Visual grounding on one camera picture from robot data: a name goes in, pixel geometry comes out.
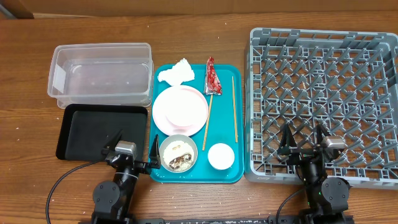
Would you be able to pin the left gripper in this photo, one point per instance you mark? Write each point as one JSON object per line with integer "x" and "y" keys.
{"x": 153, "y": 162}

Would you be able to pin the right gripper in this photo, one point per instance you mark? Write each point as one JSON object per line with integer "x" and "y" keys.
{"x": 286, "y": 147}

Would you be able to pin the grey metal bowl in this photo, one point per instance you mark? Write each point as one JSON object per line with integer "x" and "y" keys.
{"x": 177, "y": 137}

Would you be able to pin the rice and food leftovers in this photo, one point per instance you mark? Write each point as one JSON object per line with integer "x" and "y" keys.
{"x": 178, "y": 156}

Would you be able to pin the white cup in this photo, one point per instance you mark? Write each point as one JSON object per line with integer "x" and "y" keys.
{"x": 221, "y": 156}

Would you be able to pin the wooden chopstick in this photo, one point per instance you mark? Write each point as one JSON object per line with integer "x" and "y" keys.
{"x": 207, "y": 123}
{"x": 234, "y": 110}

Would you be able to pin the white napkin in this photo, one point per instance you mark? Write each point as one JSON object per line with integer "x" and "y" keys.
{"x": 179, "y": 73}

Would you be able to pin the red snack wrapper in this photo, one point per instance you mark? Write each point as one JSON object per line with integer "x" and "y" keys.
{"x": 212, "y": 82}

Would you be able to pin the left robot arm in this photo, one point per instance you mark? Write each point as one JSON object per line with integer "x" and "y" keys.
{"x": 112, "y": 198}

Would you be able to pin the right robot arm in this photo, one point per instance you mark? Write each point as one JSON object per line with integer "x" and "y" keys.
{"x": 327, "y": 196}

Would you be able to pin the black waste tray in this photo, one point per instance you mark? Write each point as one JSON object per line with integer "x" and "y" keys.
{"x": 86, "y": 129}

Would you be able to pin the grey dishwasher rack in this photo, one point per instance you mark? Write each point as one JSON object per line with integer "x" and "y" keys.
{"x": 346, "y": 81}

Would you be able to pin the large pink plate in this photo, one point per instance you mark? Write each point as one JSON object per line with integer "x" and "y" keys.
{"x": 160, "y": 109}

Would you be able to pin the teal serving tray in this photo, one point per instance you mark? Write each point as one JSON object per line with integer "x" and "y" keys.
{"x": 220, "y": 130}

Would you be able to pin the clear plastic bin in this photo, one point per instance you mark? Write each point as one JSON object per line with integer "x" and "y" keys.
{"x": 102, "y": 74}

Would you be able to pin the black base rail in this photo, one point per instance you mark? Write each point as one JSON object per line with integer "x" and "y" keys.
{"x": 217, "y": 221}

